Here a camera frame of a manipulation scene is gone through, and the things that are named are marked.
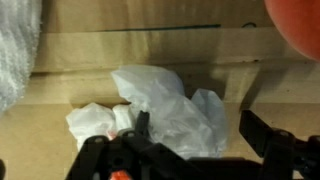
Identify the white towel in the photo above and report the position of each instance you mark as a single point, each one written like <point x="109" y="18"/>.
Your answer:
<point x="20" y="27"/>

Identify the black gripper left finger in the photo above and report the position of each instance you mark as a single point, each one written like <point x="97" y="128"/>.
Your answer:
<point x="132" y="153"/>

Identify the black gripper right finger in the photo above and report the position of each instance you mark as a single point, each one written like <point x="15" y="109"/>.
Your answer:
<point x="281" y="151"/>

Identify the brown cardboard box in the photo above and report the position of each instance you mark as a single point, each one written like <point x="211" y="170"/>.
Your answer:
<point x="228" y="46"/>

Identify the orange plush carrot toy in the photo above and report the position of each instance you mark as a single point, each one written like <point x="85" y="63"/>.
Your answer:
<point x="298" y="21"/>

